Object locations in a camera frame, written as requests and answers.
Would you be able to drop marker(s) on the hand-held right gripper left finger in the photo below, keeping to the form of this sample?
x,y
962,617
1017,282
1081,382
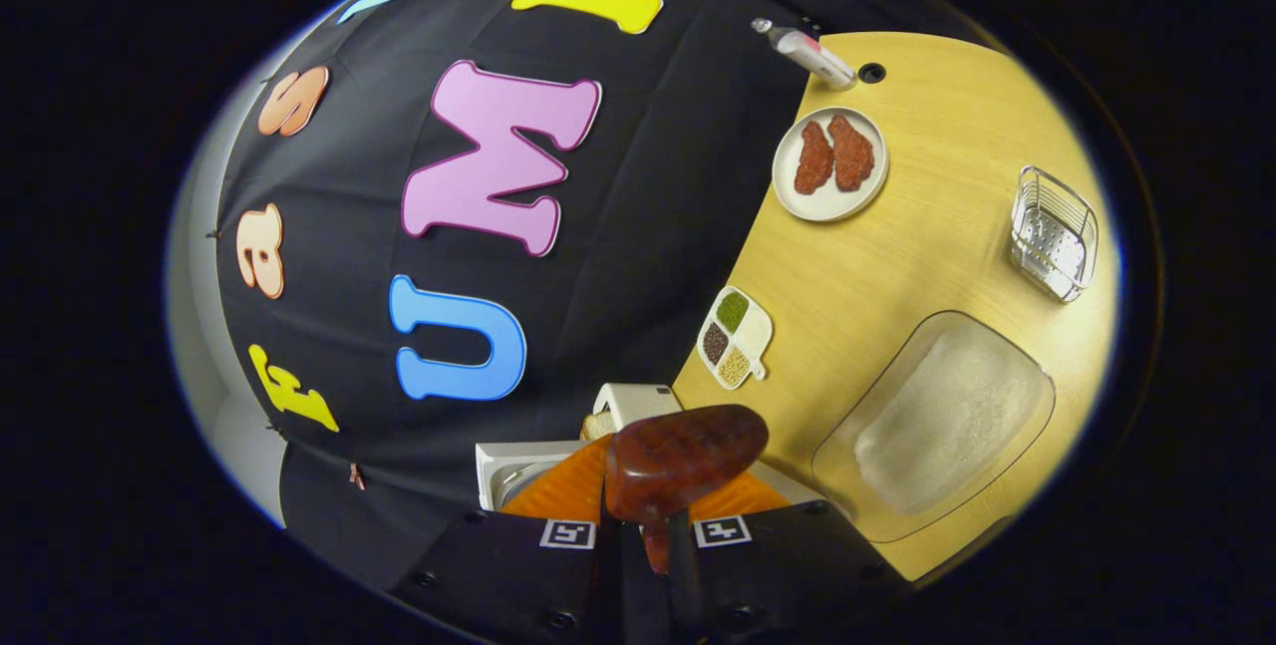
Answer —
x,y
558,575

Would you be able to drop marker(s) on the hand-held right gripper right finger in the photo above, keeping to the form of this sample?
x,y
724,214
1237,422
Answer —
x,y
788,565

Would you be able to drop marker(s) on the white rice cooker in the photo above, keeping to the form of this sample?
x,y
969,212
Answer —
x,y
498,466

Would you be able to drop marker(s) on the brown wooden spoon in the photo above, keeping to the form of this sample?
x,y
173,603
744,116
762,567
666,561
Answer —
x,y
678,456

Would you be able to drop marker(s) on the white rice heap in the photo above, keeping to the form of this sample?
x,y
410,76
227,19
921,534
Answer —
x,y
947,416

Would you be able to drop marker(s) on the clear plastic container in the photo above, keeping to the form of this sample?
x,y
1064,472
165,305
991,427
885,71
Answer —
x,y
847,466

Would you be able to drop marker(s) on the toasted bread slice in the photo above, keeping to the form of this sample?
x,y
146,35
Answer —
x,y
596,426

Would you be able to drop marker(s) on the white toaster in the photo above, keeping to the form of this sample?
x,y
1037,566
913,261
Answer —
x,y
638,401

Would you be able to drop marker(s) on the pink cloth clip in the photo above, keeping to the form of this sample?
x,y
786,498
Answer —
x,y
357,476

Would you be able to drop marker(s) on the white divided grain dish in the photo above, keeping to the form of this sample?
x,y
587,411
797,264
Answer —
x,y
748,331

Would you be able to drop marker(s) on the round white plate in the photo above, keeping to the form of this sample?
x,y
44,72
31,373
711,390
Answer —
x,y
832,206

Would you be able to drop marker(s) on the red-brown meat piece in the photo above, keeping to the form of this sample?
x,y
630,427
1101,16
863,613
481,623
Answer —
x,y
813,161
852,155

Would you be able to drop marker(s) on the black backdrop cloth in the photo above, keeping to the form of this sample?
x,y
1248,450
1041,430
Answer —
x,y
648,176

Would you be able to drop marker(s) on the black table grommet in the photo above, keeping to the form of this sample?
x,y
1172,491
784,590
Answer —
x,y
872,73

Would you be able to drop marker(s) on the clear bottle with pink label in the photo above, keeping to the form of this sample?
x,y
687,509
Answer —
x,y
812,55

